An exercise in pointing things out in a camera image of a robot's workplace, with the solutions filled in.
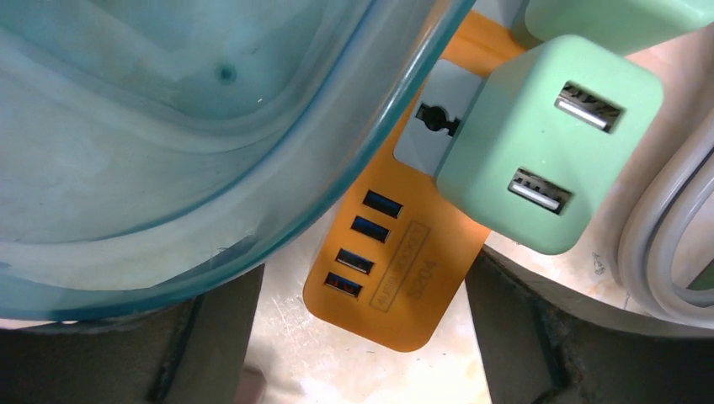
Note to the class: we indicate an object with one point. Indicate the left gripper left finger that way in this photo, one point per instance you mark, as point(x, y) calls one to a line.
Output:
point(193, 352)

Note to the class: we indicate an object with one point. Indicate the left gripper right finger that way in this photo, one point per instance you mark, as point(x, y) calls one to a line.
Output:
point(542, 342)

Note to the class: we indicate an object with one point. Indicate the orange power strip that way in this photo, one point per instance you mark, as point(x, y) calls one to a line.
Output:
point(397, 251)

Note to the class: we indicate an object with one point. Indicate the teal plastic basin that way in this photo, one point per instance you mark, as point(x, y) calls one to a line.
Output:
point(154, 150)

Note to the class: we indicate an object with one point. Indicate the green charger plug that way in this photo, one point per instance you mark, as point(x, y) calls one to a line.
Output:
point(545, 140)
point(621, 26)

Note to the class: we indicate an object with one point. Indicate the green power strip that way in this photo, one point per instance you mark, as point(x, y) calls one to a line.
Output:
point(704, 280)

